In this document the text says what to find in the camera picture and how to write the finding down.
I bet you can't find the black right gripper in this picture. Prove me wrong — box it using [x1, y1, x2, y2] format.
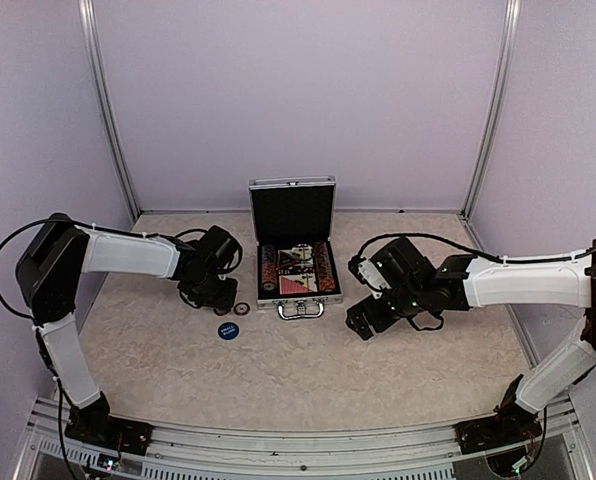
[346, 283, 426, 339]

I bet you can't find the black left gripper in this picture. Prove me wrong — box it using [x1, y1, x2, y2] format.
[186, 270, 238, 311]

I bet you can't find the single orange poker chip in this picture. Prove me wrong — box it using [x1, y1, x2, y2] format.
[233, 302, 251, 316]

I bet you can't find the blue playing card deck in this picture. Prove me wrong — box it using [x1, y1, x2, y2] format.
[277, 244, 314, 270]

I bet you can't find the orange chip stack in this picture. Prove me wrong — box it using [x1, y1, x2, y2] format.
[213, 308, 232, 316]

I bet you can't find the black red triangle button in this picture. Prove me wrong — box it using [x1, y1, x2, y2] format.
[277, 250, 303, 270]

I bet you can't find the clear round dealer button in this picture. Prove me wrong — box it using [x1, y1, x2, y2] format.
[291, 244, 313, 259]

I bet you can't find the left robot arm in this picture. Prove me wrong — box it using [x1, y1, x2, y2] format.
[15, 213, 243, 445]

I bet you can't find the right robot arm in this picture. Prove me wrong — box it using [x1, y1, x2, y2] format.
[346, 233, 596, 444]

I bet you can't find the blue small blind button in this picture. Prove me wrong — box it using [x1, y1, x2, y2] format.
[217, 322, 240, 341]

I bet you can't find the brown black chip row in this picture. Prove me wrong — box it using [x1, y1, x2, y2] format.
[313, 242, 336, 293]

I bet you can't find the orange chip row in case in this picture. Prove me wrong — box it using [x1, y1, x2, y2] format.
[261, 262, 277, 293]

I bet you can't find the purple chip row in case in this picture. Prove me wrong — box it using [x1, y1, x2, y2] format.
[261, 244, 277, 265]

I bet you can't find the red dice row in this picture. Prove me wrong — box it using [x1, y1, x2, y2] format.
[278, 267, 315, 277]

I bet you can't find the aluminium poker case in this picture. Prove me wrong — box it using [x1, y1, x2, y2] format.
[249, 176, 343, 322]

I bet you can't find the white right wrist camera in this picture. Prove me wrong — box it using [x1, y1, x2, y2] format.
[348, 255, 390, 299]

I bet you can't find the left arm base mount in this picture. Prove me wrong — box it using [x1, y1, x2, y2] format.
[65, 394, 154, 456]

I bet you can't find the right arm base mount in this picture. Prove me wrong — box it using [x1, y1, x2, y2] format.
[454, 375, 543, 454]

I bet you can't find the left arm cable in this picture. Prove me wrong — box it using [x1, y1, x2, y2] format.
[0, 219, 244, 321]

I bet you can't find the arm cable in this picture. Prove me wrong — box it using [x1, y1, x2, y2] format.
[0, 219, 244, 321]
[350, 233, 596, 331]

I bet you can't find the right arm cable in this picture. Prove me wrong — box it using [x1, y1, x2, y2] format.
[350, 233, 596, 331]

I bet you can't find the left aluminium corner post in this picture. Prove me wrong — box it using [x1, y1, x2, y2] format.
[78, 0, 141, 221]

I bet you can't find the aluminium corner post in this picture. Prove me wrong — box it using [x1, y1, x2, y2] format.
[78, 0, 141, 221]
[461, 0, 522, 222]

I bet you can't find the right aluminium corner post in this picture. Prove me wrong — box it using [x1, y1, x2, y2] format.
[461, 0, 522, 222]

